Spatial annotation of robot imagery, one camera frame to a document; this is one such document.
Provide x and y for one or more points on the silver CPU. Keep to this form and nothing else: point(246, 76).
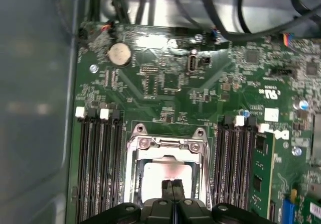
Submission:
point(155, 181)

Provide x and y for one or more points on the thin metal locking lever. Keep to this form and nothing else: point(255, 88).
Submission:
point(205, 168)

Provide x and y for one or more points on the green RAM stick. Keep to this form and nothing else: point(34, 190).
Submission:
point(262, 163)

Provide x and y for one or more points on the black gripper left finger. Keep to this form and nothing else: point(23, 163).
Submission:
point(161, 211)

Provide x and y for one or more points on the green motherboard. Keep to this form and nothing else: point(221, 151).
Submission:
point(175, 83)

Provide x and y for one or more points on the round coin battery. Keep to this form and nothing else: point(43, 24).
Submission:
point(120, 54)

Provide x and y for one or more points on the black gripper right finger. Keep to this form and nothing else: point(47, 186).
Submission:
point(190, 211)

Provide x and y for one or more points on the CPU socket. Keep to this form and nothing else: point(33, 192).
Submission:
point(137, 136)

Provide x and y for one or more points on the black open PC case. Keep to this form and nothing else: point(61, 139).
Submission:
point(32, 83)

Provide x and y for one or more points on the metal socket cover frame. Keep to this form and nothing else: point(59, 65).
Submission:
point(155, 150)

